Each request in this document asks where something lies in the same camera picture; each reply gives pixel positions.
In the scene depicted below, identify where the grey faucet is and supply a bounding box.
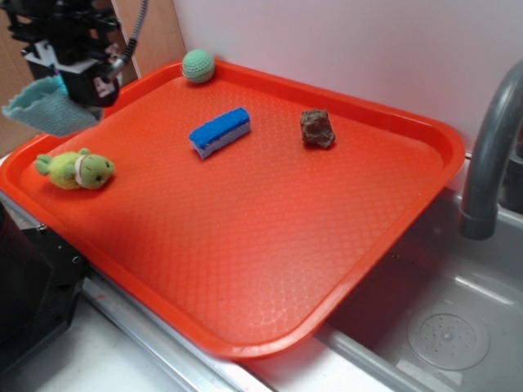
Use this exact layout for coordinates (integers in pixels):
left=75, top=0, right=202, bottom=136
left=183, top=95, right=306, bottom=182
left=458, top=61, right=522, bottom=240

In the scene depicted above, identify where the grey sink basin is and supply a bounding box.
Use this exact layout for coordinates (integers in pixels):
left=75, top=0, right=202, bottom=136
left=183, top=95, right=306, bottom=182
left=318, top=191, right=522, bottom=391

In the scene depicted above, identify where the light blue cloth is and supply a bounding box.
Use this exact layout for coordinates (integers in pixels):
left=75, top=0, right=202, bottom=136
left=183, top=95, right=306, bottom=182
left=2, top=76, right=104, bottom=137

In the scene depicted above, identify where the green knitted ball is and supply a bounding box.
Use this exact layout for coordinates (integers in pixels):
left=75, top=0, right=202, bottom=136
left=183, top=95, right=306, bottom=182
left=182, top=49, right=215, bottom=83

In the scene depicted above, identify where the brown rock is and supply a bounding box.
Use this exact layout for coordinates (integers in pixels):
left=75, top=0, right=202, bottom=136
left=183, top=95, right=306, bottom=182
left=300, top=109, right=336, bottom=149

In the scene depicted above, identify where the green plush frog toy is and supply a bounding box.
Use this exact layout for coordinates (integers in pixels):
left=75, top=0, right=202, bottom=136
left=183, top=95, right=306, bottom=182
left=34, top=149, right=115, bottom=190

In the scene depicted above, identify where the red plastic tray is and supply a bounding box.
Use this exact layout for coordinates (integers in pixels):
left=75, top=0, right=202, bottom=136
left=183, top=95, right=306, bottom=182
left=1, top=62, right=465, bottom=359

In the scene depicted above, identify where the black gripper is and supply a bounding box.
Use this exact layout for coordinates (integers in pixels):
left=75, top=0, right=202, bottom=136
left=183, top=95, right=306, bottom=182
left=3, top=1, right=121, bottom=108

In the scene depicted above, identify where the blue sponge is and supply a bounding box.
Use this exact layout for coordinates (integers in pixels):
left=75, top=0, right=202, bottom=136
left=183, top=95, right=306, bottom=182
left=189, top=108, right=251, bottom=159

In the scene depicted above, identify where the grey coiled cable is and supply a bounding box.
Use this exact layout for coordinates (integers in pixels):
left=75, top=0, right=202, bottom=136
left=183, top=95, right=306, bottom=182
left=110, top=0, right=149, bottom=74

